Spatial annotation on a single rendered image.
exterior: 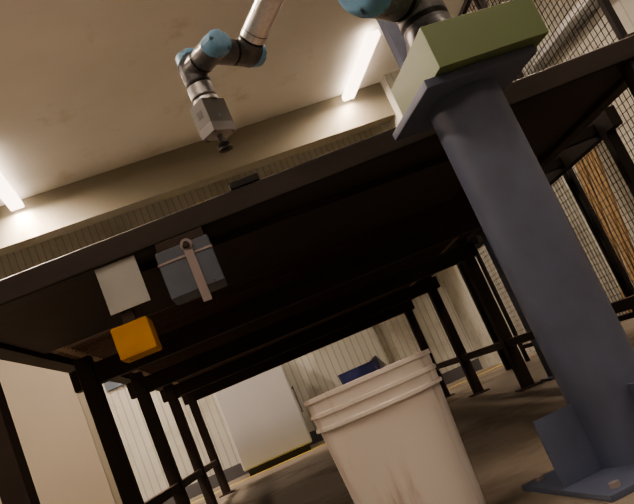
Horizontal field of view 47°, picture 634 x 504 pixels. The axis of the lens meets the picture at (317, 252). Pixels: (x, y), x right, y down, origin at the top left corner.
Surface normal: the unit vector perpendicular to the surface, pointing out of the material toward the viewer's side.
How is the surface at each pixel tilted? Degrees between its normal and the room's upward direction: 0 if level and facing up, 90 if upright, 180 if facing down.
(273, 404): 90
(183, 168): 90
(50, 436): 90
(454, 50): 90
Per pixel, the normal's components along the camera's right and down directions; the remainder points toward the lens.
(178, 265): 0.04, -0.22
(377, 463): -0.39, 0.04
